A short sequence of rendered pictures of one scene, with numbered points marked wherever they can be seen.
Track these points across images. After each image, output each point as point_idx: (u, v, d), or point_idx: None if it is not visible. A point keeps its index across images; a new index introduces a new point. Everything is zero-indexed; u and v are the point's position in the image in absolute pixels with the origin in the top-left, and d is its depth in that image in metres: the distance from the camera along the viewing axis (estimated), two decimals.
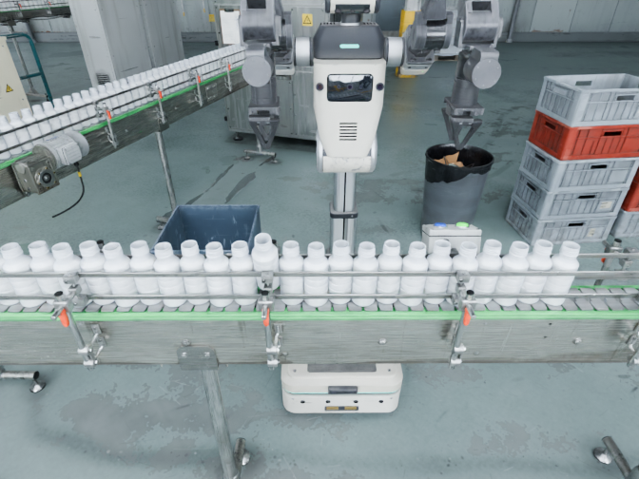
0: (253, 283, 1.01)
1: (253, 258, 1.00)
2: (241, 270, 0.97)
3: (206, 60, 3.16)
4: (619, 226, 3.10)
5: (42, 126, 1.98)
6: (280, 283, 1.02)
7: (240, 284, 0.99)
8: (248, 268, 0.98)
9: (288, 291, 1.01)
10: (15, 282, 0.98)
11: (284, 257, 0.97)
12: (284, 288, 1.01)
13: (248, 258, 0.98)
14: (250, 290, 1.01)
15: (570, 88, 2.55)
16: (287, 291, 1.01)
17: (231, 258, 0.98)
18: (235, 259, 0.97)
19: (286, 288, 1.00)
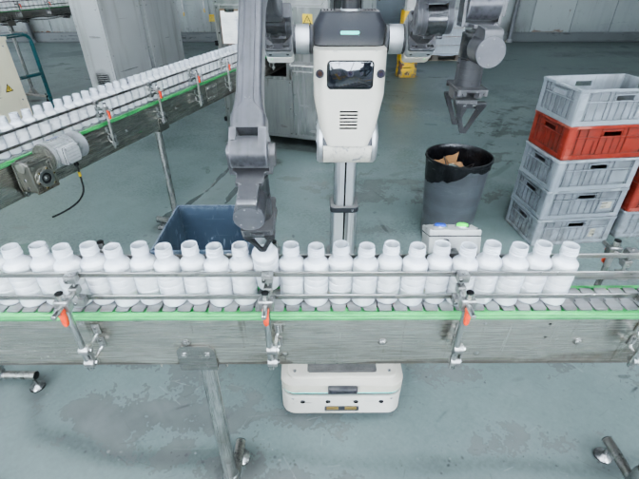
0: (253, 283, 1.01)
1: (253, 258, 1.00)
2: (241, 270, 0.97)
3: (206, 60, 3.16)
4: (619, 226, 3.10)
5: (42, 126, 1.98)
6: (280, 283, 1.02)
7: (240, 284, 0.99)
8: (248, 268, 0.98)
9: (288, 291, 1.00)
10: (15, 282, 0.98)
11: (284, 257, 0.97)
12: (285, 288, 1.01)
13: (248, 258, 0.98)
14: (250, 290, 1.01)
15: (570, 88, 2.55)
16: (287, 291, 1.01)
17: (231, 258, 0.98)
18: (235, 259, 0.97)
19: (287, 288, 1.00)
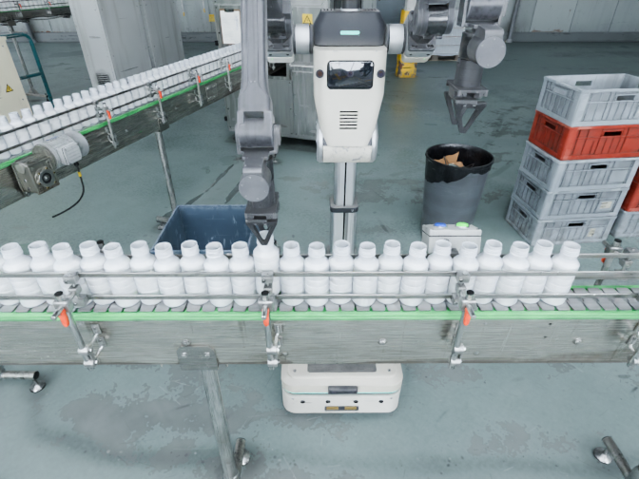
0: (252, 285, 1.00)
1: (253, 258, 0.99)
2: (240, 271, 0.97)
3: (206, 60, 3.16)
4: (619, 226, 3.10)
5: (42, 126, 1.98)
6: (280, 284, 1.02)
7: (239, 285, 0.99)
8: (247, 269, 0.97)
9: (290, 291, 1.00)
10: (15, 282, 0.98)
11: (285, 258, 0.97)
12: (286, 289, 1.00)
13: (248, 259, 0.98)
14: (249, 291, 1.01)
15: (570, 88, 2.55)
16: (289, 292, 1.01)
17: (231, 258, 0.98)
18: (235, 260, 0.97)
19: (288, 289, 1.00)
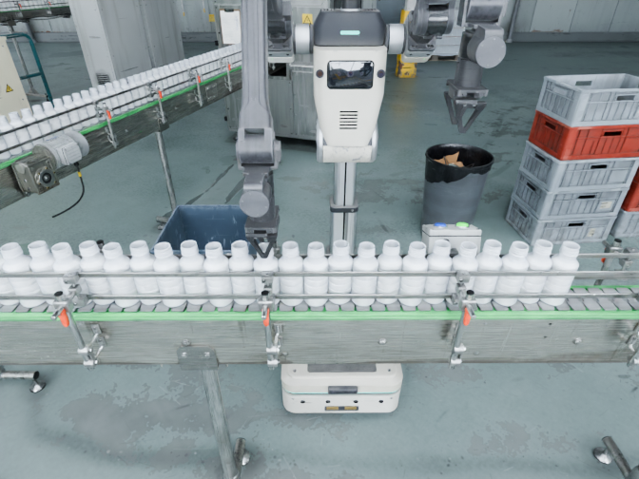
0: (252, 283, 1.01)
1: (253, 258, 1.00)
2: (241, 270, 0.97)
3: (206, 60, 3.16)
4: (619, 226, 3.10)
5: (42, 126, 1.98)
6: (280, 284, 1.01)
7: (239, 284, 0.99)
8: (248, 268, 0.98)
9: (289, 291, 1.00)
10: (15, 282, 0.98)
11: (284, 258, 0.97)
12: (285, 289, 1.00)
13: (248, 258, 0.98)
14: (249, 290, 1.01)
15: (570, 88, 2.55)
16: (288, 292, 1.01)
17: (231, 258, 0.99)
18: (235, 259, 0.97)
19: (287, 289, 1.00)
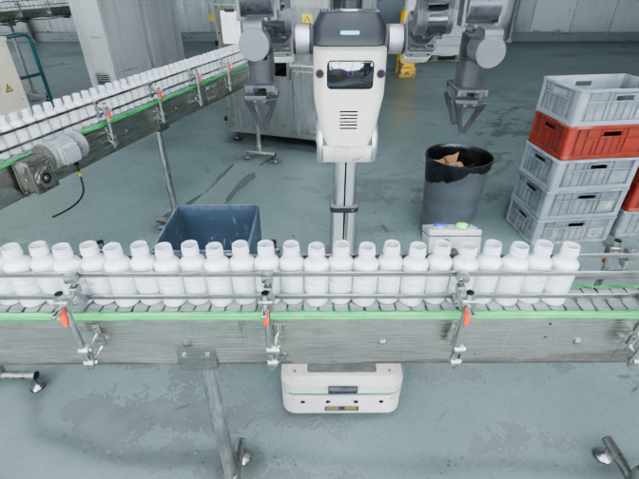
0: (253, 282, 1.01)
1: (253, 257, 1.00)
2: (242, 269, 0.97)
3: (206, 60, 3.16)
4: (619, 226, 3.10)
5: (42, 126, 1.98)
6: (280, 282, 1.02)
7: (241, 284, 1.00)
8: (249, 267, 0.98)
9: (288, 290, 1.01)
10: (15, 282, 0.98)
11: (284, 256, 0.97)
12: (284, 287, 1.01)
13: (249, 258, 0.98)
14: (251, 289, 1.01)
15: (570, 88, 2.55)
16: (287, 290, 1.01)
17: (231, 258, 0.98)
18: (236, 259, 0.97)
19: (286, 288, 1.01)
